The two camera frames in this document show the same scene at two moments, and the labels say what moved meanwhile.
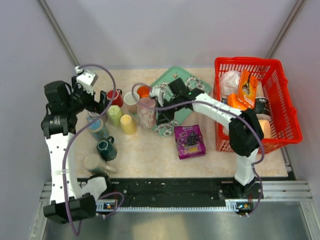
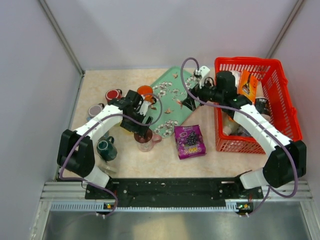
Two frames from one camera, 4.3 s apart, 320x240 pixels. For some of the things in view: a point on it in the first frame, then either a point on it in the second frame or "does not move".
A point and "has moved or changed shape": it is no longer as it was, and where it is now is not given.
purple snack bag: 189,141 does not move
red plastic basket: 272,84 does not move
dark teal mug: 106,149 does not move
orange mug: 144,91 does not move
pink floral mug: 145,108 has moved or changed shape
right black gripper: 164,117 → 198,92
